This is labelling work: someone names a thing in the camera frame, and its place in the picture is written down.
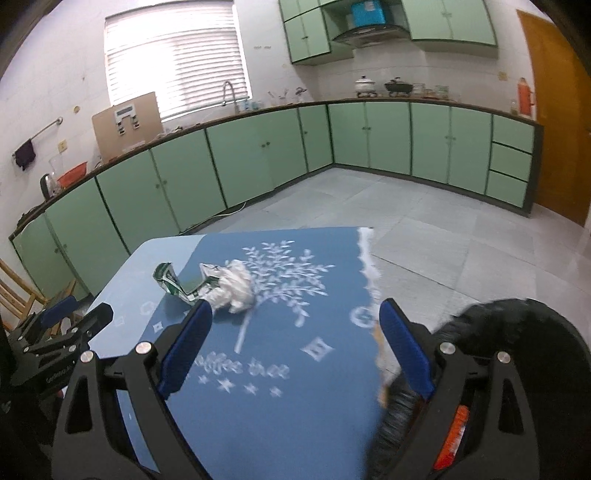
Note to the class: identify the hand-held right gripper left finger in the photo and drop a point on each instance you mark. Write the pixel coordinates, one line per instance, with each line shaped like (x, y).
(184, 355)

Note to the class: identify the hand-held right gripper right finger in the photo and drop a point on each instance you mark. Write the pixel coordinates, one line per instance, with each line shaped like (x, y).
(408, 355)

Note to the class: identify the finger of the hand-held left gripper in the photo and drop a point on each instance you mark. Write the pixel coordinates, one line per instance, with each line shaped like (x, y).
(60, 308)
(92, 318)

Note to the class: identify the orange foam fruit net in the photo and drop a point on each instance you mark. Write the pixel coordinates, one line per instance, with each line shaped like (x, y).
(455, 429)

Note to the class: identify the black trash bag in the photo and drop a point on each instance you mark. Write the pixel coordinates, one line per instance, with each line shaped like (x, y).
(508, 323)

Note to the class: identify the wooden chair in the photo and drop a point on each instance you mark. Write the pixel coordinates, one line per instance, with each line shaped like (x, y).
(18, 295)

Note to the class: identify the crumpled green white carton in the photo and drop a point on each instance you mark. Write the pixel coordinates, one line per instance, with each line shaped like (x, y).
(168, 279)

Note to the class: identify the blue printed tablecloth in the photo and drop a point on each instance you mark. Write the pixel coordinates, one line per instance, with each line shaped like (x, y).
(286, 332)

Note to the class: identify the metal kettle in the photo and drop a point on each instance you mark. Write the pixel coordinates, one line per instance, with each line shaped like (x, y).
(47, 187)

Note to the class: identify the red plastic basin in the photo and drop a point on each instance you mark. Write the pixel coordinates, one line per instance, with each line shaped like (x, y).
(73, 175)

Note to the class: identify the clear plastic jug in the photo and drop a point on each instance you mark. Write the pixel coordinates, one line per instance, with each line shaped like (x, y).
(55, 168)

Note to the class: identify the dark cloth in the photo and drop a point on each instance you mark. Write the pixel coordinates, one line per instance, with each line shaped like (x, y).
(24, 154)

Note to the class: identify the cardboard box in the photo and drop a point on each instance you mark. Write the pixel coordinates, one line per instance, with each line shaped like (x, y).
(124, 129)

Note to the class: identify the green base cabinets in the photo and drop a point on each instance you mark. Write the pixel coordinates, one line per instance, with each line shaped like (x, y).
(277, 147)

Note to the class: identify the metal kitchen faucet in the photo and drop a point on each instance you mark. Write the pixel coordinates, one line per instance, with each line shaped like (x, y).
(228, 92)

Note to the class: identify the white window blind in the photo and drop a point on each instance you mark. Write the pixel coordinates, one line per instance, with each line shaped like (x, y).
(180, 64)

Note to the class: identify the black wok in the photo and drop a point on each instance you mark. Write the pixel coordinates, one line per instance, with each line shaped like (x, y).
(398, 86)

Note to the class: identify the white cooking pot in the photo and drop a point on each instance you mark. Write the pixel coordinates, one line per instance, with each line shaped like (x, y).
(364, 86)

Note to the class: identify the wooden door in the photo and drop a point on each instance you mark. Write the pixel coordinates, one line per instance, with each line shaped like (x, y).
(558, 115)

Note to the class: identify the red thermos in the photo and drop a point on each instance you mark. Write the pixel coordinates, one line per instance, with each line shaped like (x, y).
(524, 97)

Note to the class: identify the range hood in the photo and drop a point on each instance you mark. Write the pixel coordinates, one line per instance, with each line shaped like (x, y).
(369, 36)

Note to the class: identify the blue box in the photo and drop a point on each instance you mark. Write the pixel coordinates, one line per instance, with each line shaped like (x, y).
(368, 13)

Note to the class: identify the metal towel rail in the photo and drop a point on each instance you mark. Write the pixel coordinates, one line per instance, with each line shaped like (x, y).
(41, 134)

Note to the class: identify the green wall cabinet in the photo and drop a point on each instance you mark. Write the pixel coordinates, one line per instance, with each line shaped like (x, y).
(309, 32)
(448, 21)

